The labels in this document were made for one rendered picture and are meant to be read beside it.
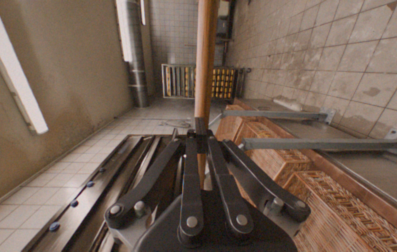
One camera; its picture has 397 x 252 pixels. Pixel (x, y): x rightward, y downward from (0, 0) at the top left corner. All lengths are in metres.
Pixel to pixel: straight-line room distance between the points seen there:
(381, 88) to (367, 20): 0.50
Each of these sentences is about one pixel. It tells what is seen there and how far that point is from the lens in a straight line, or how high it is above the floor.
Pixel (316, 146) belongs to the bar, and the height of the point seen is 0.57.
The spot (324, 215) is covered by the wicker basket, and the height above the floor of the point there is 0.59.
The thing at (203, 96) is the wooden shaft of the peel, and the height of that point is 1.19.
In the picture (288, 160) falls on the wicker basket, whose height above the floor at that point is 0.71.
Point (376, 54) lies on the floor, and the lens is 1.49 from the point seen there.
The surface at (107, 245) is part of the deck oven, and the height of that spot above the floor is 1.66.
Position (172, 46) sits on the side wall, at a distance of 5.21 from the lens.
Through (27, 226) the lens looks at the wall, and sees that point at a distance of 1.42.
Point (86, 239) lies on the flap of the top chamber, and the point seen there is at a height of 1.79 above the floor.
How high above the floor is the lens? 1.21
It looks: 4 degrees down
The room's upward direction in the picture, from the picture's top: 89 degrees counter-clockwise
